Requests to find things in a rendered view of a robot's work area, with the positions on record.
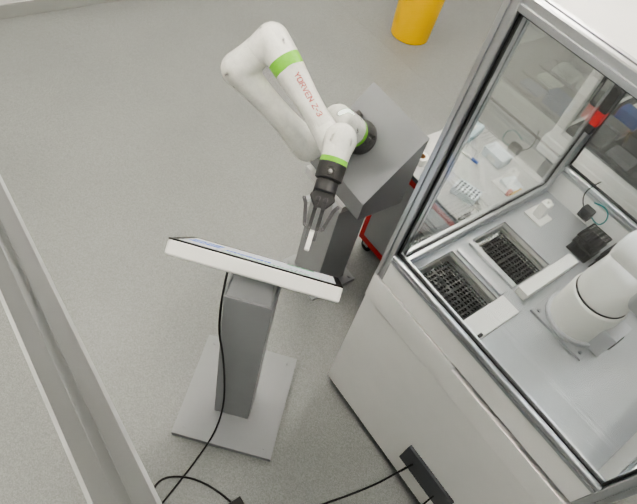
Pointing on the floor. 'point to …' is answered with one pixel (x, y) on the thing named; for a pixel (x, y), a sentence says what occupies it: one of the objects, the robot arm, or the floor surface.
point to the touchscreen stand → (238, 384)
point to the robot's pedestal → (329, 241)
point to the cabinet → (417, 419)
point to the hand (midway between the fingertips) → (309, 240)
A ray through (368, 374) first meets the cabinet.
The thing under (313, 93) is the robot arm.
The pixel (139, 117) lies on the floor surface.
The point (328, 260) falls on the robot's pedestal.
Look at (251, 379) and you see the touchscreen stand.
